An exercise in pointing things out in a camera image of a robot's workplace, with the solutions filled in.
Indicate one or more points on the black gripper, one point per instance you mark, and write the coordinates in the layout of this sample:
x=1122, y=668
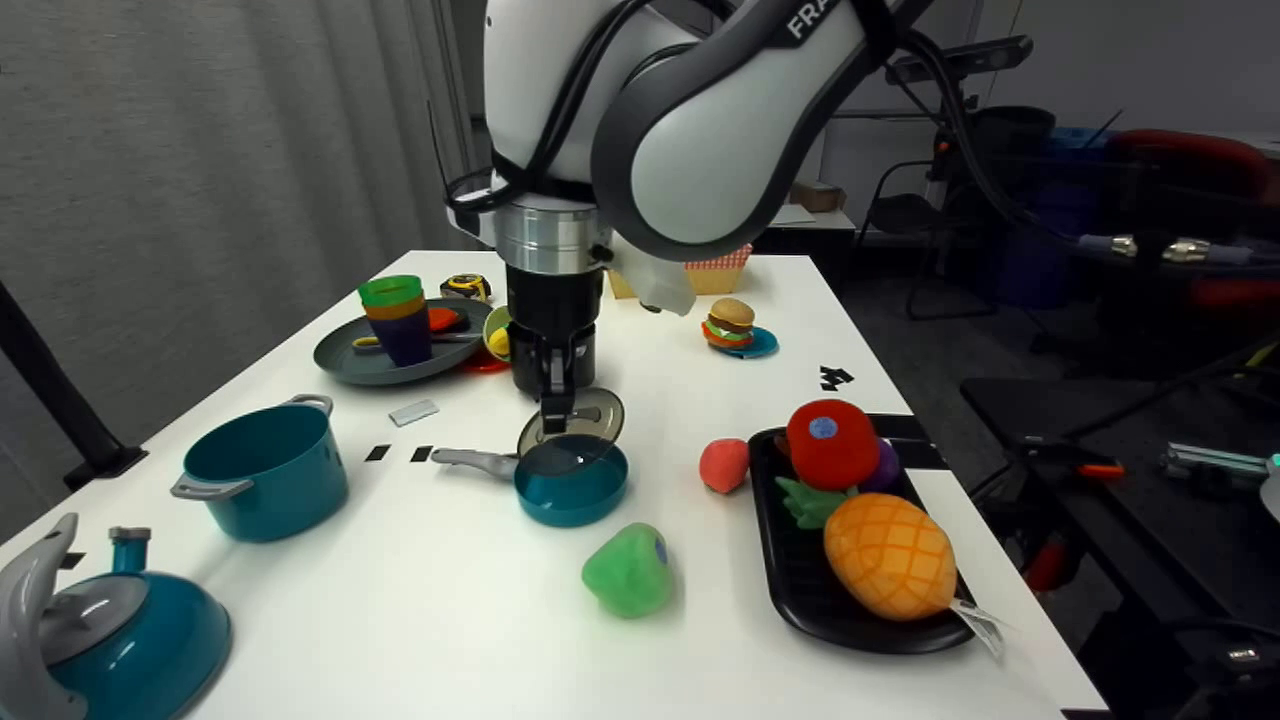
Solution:
x=553, y=306

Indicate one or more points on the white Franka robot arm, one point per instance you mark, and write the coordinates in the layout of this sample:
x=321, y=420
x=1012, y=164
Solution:
x=694, y=145

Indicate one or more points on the black cooking pot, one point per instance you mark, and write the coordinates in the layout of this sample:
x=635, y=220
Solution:
x=526, y=382

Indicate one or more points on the teal frying pan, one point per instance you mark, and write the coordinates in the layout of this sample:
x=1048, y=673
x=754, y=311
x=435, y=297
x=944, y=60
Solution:
x=572, y=503

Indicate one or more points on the small red plate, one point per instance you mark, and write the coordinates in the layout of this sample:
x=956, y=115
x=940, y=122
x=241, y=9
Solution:
x=485, y=367

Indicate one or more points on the orange toy carrot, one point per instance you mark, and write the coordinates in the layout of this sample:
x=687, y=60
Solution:
x=444, y=320

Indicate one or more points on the yellow black tape measure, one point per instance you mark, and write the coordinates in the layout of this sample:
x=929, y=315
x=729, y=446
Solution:
x=465, y=286

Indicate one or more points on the clear plastic card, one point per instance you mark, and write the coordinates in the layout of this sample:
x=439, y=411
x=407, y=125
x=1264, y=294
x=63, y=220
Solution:
x=413, y=413

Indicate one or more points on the toy hamburger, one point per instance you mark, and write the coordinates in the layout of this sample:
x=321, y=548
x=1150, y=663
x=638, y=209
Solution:
x=729, y=325

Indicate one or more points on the purple plastic cup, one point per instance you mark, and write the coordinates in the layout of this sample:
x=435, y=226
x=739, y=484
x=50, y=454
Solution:
x=407, y=343

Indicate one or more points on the small red plush peach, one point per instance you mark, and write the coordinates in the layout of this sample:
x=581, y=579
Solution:
x=726, y=464

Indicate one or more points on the orange plastic cup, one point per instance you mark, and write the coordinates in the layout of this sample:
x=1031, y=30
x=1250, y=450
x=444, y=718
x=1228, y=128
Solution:
x=397, y=315

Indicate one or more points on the small teal plate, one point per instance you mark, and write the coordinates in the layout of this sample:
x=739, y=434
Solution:
x=765, y=347

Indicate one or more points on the green plastic cup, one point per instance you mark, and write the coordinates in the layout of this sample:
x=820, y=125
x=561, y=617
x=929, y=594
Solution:
x=395, y=290

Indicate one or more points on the green plush pear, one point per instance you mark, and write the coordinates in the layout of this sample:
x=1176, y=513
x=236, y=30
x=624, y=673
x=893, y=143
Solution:
x=628, y=572

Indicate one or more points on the gray round plate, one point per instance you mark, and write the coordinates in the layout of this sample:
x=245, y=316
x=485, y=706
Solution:
x=347, y=361

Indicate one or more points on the red plush apple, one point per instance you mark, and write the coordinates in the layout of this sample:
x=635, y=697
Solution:
x=831, y=446

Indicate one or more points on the black plastic tray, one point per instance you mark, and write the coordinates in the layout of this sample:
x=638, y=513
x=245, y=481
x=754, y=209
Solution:
x=801, y=602

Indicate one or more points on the purple plush eggplant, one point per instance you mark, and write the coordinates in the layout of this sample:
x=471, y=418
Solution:
x=890, y=464

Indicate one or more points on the orange plush pineapple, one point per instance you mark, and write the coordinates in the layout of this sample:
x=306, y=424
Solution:
x=885, y=555

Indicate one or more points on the black office chair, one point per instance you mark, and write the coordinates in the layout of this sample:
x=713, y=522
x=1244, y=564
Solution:
x=920, y=240

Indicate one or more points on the teal toy kettle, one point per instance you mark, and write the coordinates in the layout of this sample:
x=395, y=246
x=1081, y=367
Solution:
x=146, y=654

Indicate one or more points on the black slanted stand leg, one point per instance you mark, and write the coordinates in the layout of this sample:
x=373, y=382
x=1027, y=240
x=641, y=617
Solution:
x=54, y=387

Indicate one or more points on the black equipment cart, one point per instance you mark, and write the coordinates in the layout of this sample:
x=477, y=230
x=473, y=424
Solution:
x=1146, y=602

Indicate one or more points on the gray teal hand tool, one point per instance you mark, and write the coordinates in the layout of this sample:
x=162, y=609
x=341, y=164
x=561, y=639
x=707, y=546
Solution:
x=1212, y=463

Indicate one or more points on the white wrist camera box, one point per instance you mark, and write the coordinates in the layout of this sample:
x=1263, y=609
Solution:
x=659, y=280

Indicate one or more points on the black camera bar on tripod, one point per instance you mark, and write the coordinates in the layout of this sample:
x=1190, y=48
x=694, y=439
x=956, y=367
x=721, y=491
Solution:
x=981, y=58

